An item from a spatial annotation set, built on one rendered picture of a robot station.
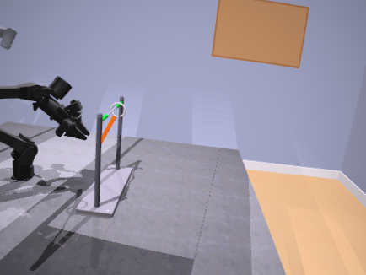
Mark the orange handle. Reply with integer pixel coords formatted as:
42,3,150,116
101,102,126,144

